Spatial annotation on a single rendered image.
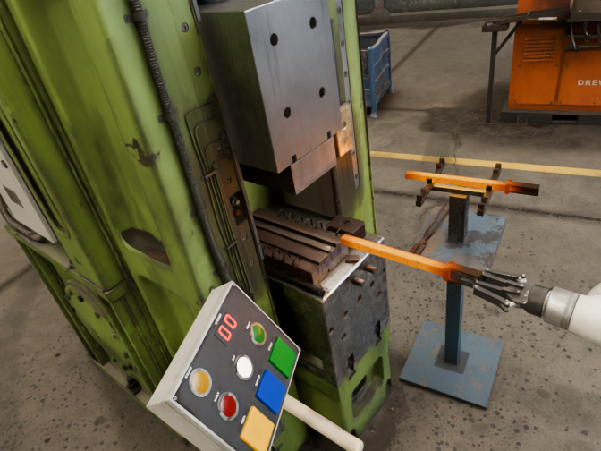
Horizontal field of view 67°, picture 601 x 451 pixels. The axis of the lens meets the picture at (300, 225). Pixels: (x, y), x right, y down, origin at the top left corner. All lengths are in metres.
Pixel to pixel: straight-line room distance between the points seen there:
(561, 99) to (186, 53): 3.98
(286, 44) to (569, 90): 3.78
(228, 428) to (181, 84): 0.77
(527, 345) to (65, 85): 2.25
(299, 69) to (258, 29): 0.17
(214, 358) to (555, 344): 1.92
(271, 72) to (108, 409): 2.02
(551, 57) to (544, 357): 2.84
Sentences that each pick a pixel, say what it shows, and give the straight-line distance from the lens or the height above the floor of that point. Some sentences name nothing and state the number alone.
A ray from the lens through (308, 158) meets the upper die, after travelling 1.30.
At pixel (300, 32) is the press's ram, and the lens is 1.23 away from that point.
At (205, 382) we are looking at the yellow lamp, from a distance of 1.02.
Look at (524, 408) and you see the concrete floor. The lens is 2.36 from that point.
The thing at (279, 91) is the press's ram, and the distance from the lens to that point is 1.17.
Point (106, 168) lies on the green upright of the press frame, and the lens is 1.50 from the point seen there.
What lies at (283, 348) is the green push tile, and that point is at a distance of 1.20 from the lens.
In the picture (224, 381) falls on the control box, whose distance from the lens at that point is 1.06.
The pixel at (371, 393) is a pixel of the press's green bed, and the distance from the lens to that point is 2.15.
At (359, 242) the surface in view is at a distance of 1.41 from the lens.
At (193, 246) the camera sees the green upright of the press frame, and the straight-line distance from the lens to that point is 1.26.
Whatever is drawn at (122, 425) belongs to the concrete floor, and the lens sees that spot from 2.60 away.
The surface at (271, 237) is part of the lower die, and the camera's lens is 1.63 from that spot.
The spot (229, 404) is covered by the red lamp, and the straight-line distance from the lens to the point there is 1.05.
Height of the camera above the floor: 1.92
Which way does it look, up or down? 34 degrees down
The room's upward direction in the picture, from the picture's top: 11 degrees counter-clockwise
